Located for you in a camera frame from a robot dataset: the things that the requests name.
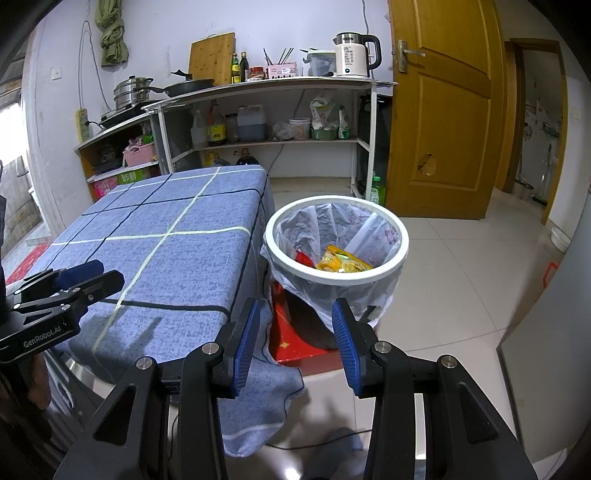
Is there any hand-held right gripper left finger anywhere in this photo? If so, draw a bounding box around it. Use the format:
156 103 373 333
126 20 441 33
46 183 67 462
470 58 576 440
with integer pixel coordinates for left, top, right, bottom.
54 299 262 480

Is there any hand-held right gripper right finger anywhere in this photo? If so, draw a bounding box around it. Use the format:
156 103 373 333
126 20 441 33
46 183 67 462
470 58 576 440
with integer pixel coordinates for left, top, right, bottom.
331 298 539 480

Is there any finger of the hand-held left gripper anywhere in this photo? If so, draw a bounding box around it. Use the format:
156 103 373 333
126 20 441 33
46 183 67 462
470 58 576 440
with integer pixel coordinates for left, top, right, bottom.
11 270 125 319
14 259 105 296

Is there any white round bin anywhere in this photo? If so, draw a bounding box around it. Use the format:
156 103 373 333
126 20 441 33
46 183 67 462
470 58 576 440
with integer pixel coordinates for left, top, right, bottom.
263 195 411 333

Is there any yellow snack packet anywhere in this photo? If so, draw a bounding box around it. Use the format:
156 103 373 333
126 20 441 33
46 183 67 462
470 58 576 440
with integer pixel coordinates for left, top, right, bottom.
316 244 373 274

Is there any translucent plastic bin liner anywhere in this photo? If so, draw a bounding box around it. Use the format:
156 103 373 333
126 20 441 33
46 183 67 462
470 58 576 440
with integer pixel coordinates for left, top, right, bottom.
261 200 402 333

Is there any person's left hand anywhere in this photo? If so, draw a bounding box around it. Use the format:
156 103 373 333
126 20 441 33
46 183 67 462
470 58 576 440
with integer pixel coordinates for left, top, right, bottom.
27 355 51 409

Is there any red cardboard box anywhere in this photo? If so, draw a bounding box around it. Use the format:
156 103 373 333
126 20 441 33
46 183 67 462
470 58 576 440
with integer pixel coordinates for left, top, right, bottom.
270 281 343 366

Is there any red floor mat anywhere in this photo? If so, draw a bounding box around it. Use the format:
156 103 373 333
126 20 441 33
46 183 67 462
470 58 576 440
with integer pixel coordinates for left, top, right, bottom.
4 242 49 289

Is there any blue checked tablecloth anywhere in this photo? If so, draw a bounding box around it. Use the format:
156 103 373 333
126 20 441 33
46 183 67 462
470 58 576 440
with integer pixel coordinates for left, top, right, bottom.
21 167 305 459

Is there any pink carton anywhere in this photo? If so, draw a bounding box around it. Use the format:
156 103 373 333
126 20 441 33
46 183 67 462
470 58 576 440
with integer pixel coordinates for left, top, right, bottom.
92 178 118 201

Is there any green printed carton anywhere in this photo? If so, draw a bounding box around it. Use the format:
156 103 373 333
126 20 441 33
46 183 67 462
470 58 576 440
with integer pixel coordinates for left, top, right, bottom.
115 166 160 185

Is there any wooden side cabinet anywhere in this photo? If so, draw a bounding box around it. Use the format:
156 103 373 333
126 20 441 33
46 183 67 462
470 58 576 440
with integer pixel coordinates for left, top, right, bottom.
74 113 162 204

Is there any pink plastic basket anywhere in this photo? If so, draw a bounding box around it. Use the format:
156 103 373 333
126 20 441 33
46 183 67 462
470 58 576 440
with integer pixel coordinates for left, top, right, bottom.
122 141 160 167

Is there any green detergent bottle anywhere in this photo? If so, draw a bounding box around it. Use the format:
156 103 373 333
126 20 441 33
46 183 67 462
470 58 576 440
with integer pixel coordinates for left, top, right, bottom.
369 172 386 206

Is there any black induction cooker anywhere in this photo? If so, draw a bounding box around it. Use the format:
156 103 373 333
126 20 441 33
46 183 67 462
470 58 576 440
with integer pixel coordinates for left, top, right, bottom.
99 108 158 130

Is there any clear plastic bottle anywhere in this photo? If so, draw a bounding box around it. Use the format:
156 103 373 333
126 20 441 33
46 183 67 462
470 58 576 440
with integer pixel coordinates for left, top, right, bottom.
190 108 208 149

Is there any steel steamer pot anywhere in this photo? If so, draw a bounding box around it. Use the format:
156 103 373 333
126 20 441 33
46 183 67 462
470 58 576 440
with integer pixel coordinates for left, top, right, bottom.
113 75 153 109

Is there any yellow label sauce bottle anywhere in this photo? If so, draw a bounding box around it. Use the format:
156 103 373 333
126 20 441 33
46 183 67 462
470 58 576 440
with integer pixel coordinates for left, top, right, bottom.
206 99 227 147

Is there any white fridge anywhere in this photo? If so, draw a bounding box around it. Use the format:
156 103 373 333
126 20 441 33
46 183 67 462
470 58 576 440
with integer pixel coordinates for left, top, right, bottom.
496 191 591 480

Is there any black frying pan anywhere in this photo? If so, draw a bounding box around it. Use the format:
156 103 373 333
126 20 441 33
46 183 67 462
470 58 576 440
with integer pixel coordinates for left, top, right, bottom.
154 70 215 97

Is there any white jug with dark liquid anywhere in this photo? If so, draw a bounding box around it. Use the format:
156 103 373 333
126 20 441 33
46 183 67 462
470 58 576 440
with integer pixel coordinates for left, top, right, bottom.
236 104 267 143

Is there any white and green food bag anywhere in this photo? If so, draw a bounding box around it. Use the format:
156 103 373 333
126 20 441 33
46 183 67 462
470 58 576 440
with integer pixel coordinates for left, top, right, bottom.
309 90 340 139

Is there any wooden door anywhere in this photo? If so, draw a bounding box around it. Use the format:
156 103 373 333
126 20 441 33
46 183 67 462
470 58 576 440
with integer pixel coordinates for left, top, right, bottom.
385 0 506 220

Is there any white basin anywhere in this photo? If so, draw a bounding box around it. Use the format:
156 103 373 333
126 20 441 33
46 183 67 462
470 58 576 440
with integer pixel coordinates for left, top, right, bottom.
549 227 572 254

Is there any green hanging cloth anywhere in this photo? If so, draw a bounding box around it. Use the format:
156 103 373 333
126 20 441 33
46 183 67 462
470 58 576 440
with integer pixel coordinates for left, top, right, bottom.
95 0 130 68

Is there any bamboo cutting board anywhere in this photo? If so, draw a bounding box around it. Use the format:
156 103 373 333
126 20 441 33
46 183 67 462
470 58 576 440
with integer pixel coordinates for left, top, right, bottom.
189 34 237 86

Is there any white metal shelf rack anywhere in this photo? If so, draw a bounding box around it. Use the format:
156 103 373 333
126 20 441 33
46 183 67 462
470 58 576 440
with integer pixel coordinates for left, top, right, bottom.
141 76 398 201

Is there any grey clear plastic container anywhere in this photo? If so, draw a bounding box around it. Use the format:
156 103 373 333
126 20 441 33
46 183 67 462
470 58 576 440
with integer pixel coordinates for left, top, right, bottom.
302 48 338 77

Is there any bunch of chopsticks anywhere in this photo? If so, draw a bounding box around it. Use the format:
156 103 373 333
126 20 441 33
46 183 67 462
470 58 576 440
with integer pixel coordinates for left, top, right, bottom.
262 46 296 65

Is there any white electric kettle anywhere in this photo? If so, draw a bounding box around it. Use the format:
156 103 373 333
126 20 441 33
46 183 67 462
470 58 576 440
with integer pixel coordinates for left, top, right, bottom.
333 32 383 78

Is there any black floor cable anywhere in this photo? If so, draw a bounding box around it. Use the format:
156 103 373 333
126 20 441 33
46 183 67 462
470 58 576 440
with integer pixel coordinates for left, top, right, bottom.
263 427 375 452

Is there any brass door handle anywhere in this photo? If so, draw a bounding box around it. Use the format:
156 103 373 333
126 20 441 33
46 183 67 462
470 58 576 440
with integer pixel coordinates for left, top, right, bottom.
396 39 426 73

